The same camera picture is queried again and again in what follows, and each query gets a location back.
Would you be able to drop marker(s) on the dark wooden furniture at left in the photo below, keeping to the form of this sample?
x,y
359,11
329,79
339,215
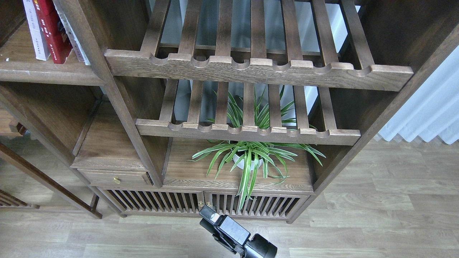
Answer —
x,y
11,127

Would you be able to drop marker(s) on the green spider plant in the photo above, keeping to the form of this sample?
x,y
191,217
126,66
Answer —
x,y
252,155

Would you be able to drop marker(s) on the white book in shelf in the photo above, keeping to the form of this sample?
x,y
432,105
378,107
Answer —
x,y
77,47

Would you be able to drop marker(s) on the white and purple book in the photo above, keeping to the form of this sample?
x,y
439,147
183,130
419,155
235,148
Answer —
x,y
38,38

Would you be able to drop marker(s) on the white curtain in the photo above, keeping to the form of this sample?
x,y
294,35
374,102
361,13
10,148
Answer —
x,y
432,112

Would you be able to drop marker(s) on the red book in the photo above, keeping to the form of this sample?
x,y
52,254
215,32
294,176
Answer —
x,y
58,42

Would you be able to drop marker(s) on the brass drawer knob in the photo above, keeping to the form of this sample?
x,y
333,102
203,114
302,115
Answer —
x,y
116,180

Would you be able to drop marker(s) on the dark wooden bookshelf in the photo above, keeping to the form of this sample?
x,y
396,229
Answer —
x,y
160,75

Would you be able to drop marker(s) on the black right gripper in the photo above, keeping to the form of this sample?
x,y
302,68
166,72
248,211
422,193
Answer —
x,y
234,237

